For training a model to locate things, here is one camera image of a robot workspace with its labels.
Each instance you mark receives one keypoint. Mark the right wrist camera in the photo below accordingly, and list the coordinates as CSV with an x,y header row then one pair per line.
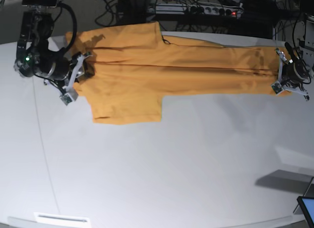
x,y
69,97

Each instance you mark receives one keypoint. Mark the tablet with blue screen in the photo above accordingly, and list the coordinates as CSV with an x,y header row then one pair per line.
x,y
307,206

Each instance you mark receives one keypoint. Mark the grey tablet stand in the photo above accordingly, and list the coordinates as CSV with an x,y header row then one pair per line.
x,y
309,192

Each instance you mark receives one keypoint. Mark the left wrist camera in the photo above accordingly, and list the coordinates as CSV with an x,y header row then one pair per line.
x,y
277,88

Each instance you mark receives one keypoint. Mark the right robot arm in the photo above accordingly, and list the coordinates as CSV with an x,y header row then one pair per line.
x,y
33,56

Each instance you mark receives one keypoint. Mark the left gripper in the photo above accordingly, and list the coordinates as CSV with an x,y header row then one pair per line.
x,y
292,73

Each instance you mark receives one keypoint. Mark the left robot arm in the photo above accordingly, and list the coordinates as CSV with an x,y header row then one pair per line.
x,y
305,47

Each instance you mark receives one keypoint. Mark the yellow T-shirt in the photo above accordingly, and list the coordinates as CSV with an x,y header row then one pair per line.
x,y
136,66

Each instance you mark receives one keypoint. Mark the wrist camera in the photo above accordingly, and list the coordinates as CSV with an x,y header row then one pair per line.
x,y
277,88
69,97

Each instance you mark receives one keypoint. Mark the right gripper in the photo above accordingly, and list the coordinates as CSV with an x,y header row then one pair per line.
x,y
65,72

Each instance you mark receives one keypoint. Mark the white power strip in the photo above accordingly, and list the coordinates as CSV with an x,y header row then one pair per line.
x,y
211,9

